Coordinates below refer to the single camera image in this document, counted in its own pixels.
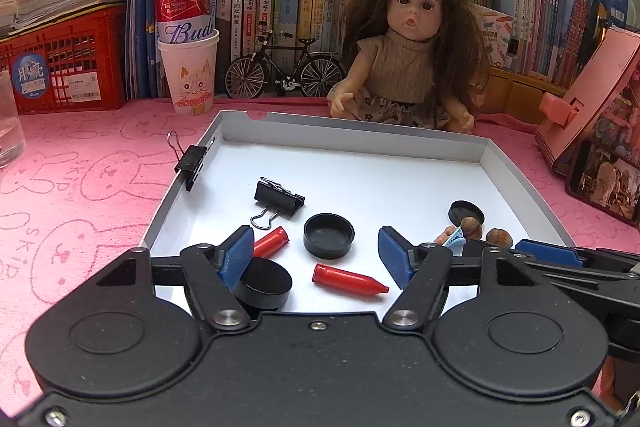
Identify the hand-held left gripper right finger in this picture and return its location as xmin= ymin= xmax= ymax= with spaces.
xmin=377 ymin=226 xmax=544 ymax=334

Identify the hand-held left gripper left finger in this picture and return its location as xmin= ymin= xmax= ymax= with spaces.
xmin=94 ymin=225 xmax=257 ymax=334

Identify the blue bear hair clip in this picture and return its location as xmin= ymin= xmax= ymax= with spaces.
xmin=432 ymin=225 xmax=467 ymax=250

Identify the brown hazelnut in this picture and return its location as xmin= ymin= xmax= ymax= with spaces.
xmin=486 ymin=228 xmax=514 ymax=249
xmin=459 ymin=216 xmax=484 ymax=240

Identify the red crayon-shaped cap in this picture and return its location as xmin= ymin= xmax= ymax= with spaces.
xmin=252 ymin=225 xmax=291 ymax=259
xmin=312 ymin=263 xmax=390 ymax=297

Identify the small black round lid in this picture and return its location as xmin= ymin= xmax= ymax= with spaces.
xmin=448 ymin=200 xmax=486 ymax=226

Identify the large black binder clip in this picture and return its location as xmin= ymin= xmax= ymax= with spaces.
xmin=250 ymin=177 xmax=306 ymax=230

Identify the white cardboard box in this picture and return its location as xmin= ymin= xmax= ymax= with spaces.
xmin=139 ymin=109 xmax=577 ymax=315

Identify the person's right hand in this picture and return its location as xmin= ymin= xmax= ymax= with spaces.
xmin=596 ymin=354 xmax=621 ymax=408

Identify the black smartphone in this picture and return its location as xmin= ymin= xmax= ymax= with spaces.
xmin=565 ymin=139 xmax=640 ymax=228

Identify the small black binder clip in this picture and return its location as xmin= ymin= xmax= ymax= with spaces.
xmin=167 ymin=132 xmax=217 ymax=192

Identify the brown wooden box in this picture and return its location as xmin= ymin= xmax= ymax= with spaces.
xmin=475 ymin=66 xmax=553 ymax=125

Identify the pink wooden phone stand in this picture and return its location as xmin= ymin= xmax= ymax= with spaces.
xmin=534 ymin=27 xmax=640 ymax=172

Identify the pink rabbit-print blanket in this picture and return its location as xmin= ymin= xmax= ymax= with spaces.
xmin=0 ymin=97 xmax=640 ymax=408

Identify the white cat-print paper cup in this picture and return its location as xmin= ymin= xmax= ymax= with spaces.
xmin=157 ymin=29 xmax=221 ymax=115

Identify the black miniature bicycle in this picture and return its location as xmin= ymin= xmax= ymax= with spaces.
xmin=224 ymin=29 xmax=347 ymax=100

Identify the brown-haired doll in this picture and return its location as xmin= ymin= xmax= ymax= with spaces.
xmin=326 ymin=0 xmax=493 ymax=135

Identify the white printed carton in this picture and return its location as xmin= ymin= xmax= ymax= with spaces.
xmin=477 ymin=4 xmax=523 ymax=72

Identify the red beverage can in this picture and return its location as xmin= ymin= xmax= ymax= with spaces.
xmin=152 ymin=0 xmax=217 ymax=45

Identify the large red plastic crate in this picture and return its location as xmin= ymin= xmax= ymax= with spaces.
xmin=0 ymin=4 xmax=128 ymax=115

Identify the clear glass mug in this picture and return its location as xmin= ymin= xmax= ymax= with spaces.
xmin=0 ymin=69 xmax=27 ymax=168

